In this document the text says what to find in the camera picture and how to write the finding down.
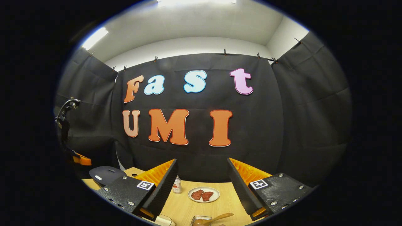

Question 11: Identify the wooden spoon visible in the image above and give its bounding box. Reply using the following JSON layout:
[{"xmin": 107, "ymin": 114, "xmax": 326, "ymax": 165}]
[{"xmin": 192, "ymin": 213, "xmax": 234, "ymax": 226}]

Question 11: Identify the black and silver rice cooker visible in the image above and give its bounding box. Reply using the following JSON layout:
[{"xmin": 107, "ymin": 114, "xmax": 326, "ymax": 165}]
[{"xmin": 89, "ymin": 166, "xmax": 128, "ymax": 189}]

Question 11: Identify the row of cloth clips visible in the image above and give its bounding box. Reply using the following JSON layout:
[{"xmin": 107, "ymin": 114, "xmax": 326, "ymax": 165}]
[{"xmin": 90, "ymin": 38, "xmax": 302, "ymax": 72}]

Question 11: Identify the white round plate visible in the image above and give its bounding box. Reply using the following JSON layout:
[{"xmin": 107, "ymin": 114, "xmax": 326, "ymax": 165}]
[{"xmin": 188, "ymin": 187, "xmax": 220, "ymax": 203}]

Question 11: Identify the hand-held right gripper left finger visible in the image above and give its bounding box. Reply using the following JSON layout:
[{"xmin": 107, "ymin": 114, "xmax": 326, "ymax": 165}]
[{"xmin": 96, "ymin": 159, "xmax": 179, "ymax": 222}]

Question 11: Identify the black backdrop cloth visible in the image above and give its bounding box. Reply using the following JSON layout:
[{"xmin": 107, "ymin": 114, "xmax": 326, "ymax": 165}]
[{"xmin": 53, "ymin": 31, "xmax": 354, "ymax": 189}]

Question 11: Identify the ceiling light panel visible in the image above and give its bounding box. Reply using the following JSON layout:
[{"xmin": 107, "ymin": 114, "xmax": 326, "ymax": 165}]
[
  {"xmin": 81, "ymin": 27, "xmax": 109, "ymax": 51},
  {"xmin": 157, "ymin": 0, "xmax": 236, "ymax": 7}
]

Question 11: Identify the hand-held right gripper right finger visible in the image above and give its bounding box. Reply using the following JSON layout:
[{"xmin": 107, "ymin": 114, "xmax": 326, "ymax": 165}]
[{"xmin": 227, "ymin": 158, "xmax": 314, "ymax": 221}]

